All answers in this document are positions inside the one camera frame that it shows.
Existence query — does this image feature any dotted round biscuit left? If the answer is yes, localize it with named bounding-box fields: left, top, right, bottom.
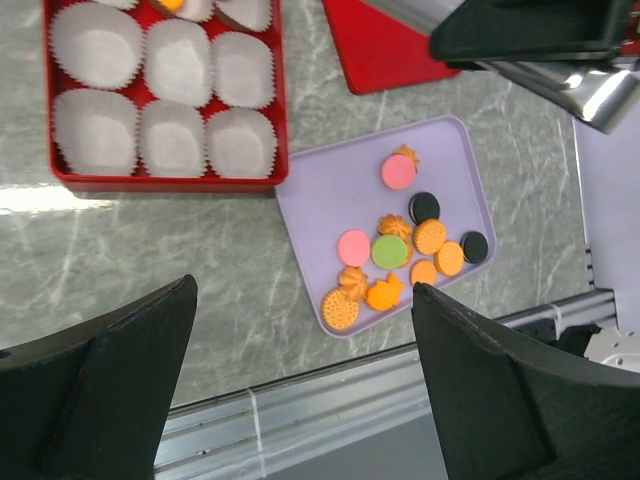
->
left=321, top=289, right=360, bottom=331

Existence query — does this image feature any dotted round biscuit middle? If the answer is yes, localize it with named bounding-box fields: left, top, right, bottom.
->
left=413, top=219, right=447, bottom=255

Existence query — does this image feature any pink round cookie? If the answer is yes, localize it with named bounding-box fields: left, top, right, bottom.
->
left=380, top=154, right=417, bottom=190
left=336, top=229, right=371, bottom=267

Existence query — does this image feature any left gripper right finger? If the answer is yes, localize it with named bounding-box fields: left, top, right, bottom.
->
left=411, top=284, right=639, bottom=479

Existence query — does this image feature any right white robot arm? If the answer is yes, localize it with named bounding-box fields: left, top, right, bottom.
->
left=376, top=1, right=639, bottom=371

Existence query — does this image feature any black sandwich cookie upper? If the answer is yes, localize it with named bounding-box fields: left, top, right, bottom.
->
left=408, top=191, right=441, bottom=225

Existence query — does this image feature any dotted round biscuit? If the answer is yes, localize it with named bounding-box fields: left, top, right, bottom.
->
left=413, top=219, right=447, bottom=255
left=321, top=289, right=360, bottom=331
left=434, top=241, right=465, bottom=277

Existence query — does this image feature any black sandwich cookie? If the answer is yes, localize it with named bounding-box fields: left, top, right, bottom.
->
left=460, top=231, right=489, bottom=264
left=408, top=191, right=441, bottom=225

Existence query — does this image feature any swirl cookie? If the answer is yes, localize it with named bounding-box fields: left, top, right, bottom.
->
left=338, top=266, right=369, bottom=302
left=393, top=144, right=420, bottom=169

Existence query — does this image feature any plain orange round cookie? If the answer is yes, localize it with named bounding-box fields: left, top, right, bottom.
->
left=409, top=259, right=438, bottom=285

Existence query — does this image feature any black sandwich cookie right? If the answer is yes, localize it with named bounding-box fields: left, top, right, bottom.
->
left=460, top=231, right=489, bottom=264

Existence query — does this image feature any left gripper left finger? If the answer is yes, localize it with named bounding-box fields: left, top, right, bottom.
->
left=1, top=275, right=198, bottom=479

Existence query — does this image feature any dotted round biscuit right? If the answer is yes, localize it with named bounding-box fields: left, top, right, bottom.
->
left=434, top=241, right=465, bottom=277

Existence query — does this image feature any red box lid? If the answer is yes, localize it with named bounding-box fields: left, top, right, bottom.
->
left=323, top=0, right=460, bottom=95

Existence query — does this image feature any red cookie box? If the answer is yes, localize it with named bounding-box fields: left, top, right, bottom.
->
left=42, top=1, right=289, bottom=193

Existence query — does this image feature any lilac plastic tray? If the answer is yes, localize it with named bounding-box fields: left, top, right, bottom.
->
left=276, top=115, right=497, bottom=314

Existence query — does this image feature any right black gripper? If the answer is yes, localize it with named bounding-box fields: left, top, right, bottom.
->
left=364, top=0, right=639, bottom=134

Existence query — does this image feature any green round cookie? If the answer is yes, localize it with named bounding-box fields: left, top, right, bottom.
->
left=371, top=234, right=408, bottom=270

